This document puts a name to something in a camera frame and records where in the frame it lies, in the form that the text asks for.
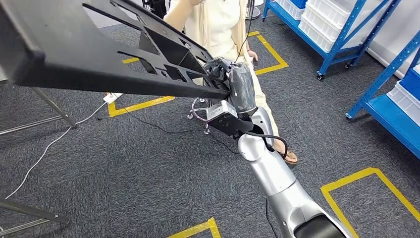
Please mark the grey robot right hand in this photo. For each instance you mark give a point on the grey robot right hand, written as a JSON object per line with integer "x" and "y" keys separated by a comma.
{"x": 242, "y": 88}

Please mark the person's hand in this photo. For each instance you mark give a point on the person's hand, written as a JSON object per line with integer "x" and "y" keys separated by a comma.
{"x": 252, "y": 56}

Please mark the long black plastic panel part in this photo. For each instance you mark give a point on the long black plastic panel part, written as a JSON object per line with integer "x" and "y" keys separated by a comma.
{"x": 65, "y": 56}

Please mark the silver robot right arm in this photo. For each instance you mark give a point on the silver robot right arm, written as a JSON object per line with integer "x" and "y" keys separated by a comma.
{"x": 272, "y": 170}

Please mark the blue metal shelf rack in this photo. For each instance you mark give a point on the blue metal shelf rack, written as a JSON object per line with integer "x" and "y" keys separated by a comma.
{"x": 387, "y": 111}
{"x": 342, "y": 36}

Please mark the yellow floor tape square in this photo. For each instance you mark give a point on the yellow floor tape square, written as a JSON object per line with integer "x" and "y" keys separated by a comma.
{"x": 197, "y": 228}
{"x": 347, "y": 181}
{"x": 272, "y": 69}
{"x": 141, "y": 105}

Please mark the person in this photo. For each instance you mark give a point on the person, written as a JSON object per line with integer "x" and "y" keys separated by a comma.
{"x": 223, "y": 29}

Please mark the round metal stand base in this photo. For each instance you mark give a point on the round metal stand base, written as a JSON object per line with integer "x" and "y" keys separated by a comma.
{"x": 254, "y": 13}

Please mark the chrome chair base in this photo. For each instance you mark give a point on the chrome chair base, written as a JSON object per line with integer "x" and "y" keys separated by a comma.
{"x": 190, "y": 115}

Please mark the brown sandal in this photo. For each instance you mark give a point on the brown sandal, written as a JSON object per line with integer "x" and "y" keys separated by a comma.
{"x": 290, "y": 160}

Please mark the white power strip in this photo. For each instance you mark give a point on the white power strip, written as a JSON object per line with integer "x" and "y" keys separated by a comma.
{"x": 112, "y": 98}

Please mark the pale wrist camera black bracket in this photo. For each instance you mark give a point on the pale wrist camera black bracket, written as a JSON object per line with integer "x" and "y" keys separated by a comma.
{"x": 229, "y": 124}

